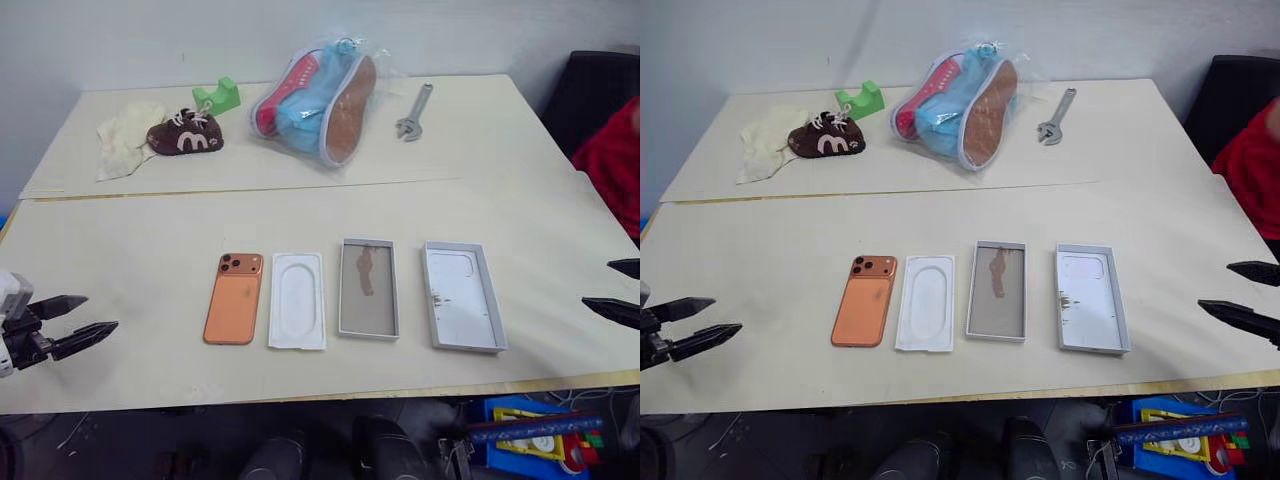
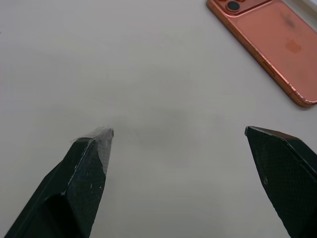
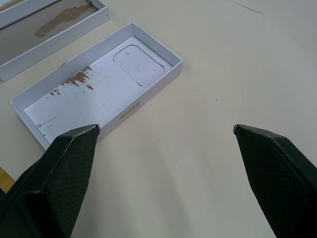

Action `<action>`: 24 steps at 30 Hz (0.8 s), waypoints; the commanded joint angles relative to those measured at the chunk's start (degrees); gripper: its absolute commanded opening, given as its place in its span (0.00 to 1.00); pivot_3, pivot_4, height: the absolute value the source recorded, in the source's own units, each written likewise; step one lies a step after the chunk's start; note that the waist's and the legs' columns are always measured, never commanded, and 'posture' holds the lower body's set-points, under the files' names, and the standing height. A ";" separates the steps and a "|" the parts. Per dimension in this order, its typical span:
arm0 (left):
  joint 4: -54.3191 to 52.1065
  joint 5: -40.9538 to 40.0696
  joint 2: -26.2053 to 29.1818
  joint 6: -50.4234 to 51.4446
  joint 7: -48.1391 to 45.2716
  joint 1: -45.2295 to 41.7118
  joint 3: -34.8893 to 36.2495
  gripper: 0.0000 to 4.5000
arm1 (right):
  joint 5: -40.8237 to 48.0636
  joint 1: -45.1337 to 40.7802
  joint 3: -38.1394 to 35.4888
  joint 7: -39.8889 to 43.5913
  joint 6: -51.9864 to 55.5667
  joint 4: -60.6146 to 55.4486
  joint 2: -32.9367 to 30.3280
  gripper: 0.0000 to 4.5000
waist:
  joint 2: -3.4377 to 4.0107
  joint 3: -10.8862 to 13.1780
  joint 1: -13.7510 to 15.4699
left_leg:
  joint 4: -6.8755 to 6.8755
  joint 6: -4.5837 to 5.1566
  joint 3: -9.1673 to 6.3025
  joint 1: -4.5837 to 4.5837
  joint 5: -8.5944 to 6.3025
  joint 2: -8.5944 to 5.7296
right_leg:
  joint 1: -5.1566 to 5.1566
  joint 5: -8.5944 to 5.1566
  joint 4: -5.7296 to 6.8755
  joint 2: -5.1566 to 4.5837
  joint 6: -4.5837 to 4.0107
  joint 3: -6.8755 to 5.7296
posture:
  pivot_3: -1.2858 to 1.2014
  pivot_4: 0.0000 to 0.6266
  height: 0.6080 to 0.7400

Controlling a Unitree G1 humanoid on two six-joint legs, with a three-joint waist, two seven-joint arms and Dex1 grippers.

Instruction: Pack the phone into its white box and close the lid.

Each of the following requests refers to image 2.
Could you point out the orange smartphone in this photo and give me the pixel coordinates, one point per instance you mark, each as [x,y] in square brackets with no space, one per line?
[277,42]

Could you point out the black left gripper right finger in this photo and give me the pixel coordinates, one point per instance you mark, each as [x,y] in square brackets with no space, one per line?
[284,171]

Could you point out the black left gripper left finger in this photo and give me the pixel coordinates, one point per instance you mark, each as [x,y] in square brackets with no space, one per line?
[74,188]

